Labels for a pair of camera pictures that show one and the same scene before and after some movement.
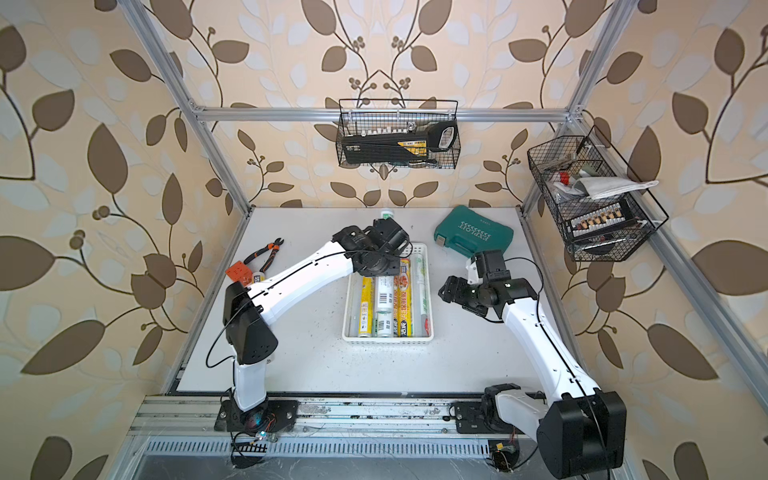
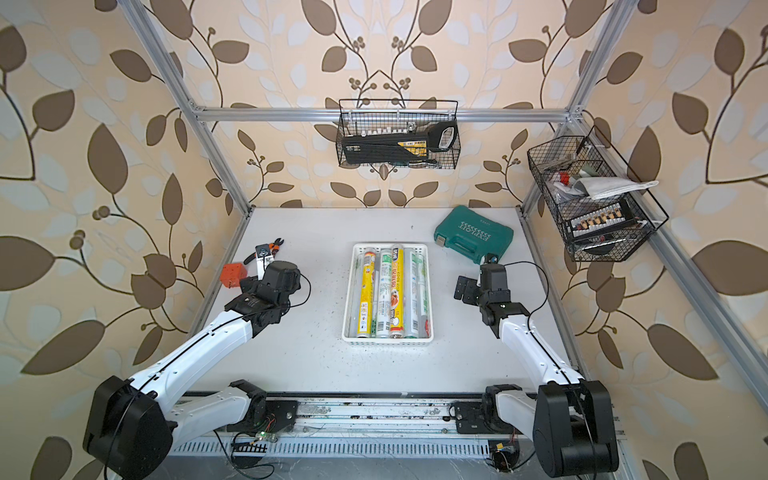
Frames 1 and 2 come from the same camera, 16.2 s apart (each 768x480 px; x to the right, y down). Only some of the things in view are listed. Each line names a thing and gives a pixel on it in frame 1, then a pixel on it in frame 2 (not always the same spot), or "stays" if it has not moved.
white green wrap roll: x=425 y=329 stays
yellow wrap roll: x=365 y=306 stays
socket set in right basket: x=599 y=220 stays
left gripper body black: x=391 y=269 to x=253 y=287
